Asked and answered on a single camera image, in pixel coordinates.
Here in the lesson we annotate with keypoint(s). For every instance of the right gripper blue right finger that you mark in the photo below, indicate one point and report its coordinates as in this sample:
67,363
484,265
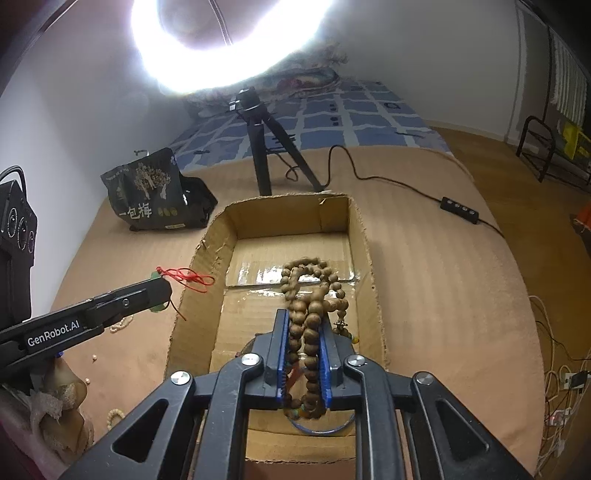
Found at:
408,426

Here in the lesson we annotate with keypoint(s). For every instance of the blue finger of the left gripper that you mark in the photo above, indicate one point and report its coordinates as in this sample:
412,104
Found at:
62,329

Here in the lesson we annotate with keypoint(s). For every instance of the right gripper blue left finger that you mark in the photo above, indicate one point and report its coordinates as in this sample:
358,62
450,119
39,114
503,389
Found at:
194,427

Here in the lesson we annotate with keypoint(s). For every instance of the dark blue bangle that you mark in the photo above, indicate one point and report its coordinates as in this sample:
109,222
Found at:
331,424

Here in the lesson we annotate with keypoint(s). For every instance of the black snack bag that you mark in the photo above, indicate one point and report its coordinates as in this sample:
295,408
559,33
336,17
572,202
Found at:
150,193

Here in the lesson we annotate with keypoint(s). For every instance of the open cardboard box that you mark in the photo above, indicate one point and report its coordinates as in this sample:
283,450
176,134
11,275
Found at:
245,248

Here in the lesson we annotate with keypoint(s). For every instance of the orange patterned box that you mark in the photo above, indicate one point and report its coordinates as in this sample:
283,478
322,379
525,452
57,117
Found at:
581,223

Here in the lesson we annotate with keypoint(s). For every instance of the blue checkered bedsheet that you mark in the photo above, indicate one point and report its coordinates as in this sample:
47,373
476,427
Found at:
357,113

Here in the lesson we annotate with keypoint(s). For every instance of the black clothes rack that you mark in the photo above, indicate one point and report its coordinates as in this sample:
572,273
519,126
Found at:
540,143

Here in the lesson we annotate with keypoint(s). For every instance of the yellow box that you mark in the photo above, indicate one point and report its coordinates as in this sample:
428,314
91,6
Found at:
576,143

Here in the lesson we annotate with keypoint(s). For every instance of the striped white towel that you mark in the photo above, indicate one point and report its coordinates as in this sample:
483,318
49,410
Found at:
569,94

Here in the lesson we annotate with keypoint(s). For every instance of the white ring light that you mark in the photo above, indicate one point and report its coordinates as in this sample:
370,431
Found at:
283,29

